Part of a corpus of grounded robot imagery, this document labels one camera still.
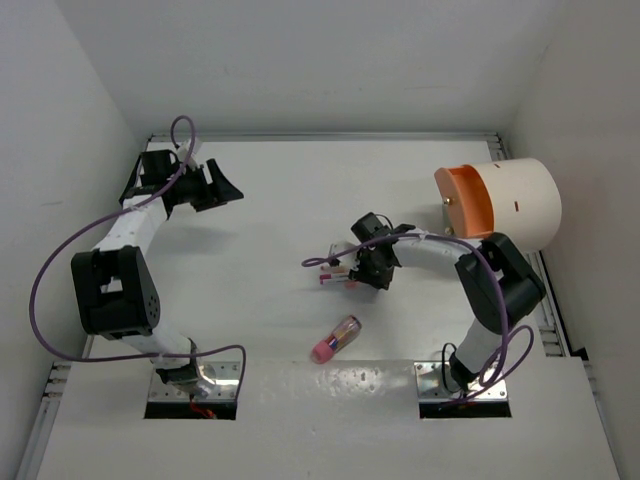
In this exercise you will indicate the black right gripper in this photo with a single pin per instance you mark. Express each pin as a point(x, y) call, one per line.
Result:
point(362, 276)

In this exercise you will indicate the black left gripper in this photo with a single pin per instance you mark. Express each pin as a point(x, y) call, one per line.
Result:
point(217, 193)

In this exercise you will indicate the white pen orange band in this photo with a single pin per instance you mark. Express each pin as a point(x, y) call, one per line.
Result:
point(335, 270)

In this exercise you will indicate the white pen magenta cap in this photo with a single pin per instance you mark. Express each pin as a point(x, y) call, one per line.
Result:
point(327, 279)

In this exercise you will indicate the pink capped clip tube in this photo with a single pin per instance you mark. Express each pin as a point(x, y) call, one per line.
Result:
point(341, 336)

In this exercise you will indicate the orange drawer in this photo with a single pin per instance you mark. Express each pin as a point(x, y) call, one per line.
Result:
point(466, 200)

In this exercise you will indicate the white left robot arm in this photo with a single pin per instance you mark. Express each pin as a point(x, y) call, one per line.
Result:
point(116, 296)

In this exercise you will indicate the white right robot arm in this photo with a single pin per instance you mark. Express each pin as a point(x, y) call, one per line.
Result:
point(498, 282)

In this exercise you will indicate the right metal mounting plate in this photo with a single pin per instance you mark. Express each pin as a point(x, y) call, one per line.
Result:
point(435, 385)

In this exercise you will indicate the metal mounting plate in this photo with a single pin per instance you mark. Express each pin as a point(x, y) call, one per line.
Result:
point(225, 375)
point(435, 385)

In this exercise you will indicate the white cylindrical drawer organizer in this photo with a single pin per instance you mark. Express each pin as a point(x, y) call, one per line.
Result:
point(525, 201)

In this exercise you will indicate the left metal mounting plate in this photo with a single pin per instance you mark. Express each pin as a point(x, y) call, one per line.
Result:
point(225, 375)

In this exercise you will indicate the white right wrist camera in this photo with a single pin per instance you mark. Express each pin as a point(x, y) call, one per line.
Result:
point(342, 254)

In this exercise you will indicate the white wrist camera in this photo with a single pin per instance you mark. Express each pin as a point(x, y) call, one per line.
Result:
point(188, 149)
point(342, 254)

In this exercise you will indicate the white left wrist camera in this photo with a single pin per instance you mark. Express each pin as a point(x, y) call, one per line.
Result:
point(188, 149)

